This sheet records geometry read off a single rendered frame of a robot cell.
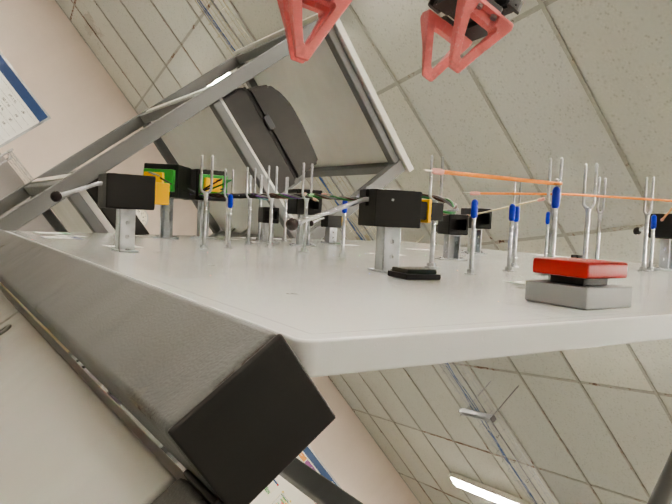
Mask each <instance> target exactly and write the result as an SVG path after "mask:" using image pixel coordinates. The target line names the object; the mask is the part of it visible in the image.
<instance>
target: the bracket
mask: <svg viewBox="0 0 672 504"><path fill-rule="evenodd" d="M400 235H401V228H398V227H377V231H376V250H375V268H368V270H370V271H375V272H380V273H384V274H388V270H392V267H393V266H399V253H400ZM392 242H393V244H392ZM392 256H393V257H392Z"/></svg>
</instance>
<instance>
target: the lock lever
mask: <svg viewBox="0 0 672 504"><path fill-rule="evenodd" d="M362 202H369V197H363V198H360V199H357V200H354V201H352V202H349V203H346V204H343V205H340V206H337V207H334V208H331V209H328V210H326V211H323V212H320V213H317V214H314V215H311V216H308V217H305V218H302V219H301V218H297V220H298V223H299V226H301V224H302V223H305V222H308V221H311V220H314V219H317V218H320V217H323V216H325V215H328V214H331V213H334V212H337V211H340V210H343V209H346V208H349V207H351V206H354V205H357V204H359V203H362Z"/></svg>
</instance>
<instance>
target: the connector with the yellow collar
mask: <svg viewBox="0 0 672 504"><path fill-rule="evenodd" d="M443 208H444V203H435V202H432V207H431V221H443ZM426 218H427V202H422V204H421V220H426Z"/></svg>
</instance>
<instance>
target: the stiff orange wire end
mask: <svg viewBox="0 0 672 504"><path fill-rule="evenodd" d="M424 171H426V172H431V173H432V174H435V175H443V174H445V175H455V176H465V177H475V178H485V179H495V180H505V181H515V182H525V183H535V184H545V185H562V184H563V183H562V182H554V181H545V180H536V179H526V178H517V177H507V176H497V175H488V174H478V173H469V172H459V171H450V170H443V169H440V168H433V169H431V170H429V169H424Z"/></svg>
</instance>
